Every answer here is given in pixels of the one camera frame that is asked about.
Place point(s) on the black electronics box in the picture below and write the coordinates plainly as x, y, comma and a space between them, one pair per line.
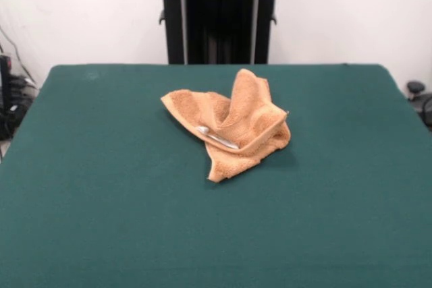
5, 79

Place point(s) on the dark green table cloth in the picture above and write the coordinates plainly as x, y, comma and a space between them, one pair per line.
101, 200

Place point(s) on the orange terry towel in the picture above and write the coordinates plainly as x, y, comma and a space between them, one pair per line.
243, 112

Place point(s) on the black bag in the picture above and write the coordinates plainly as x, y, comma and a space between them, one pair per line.
10, 119

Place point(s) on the black office chair base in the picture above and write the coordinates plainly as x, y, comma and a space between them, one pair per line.
422, 99

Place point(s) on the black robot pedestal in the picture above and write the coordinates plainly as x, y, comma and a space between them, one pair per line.
219, 31

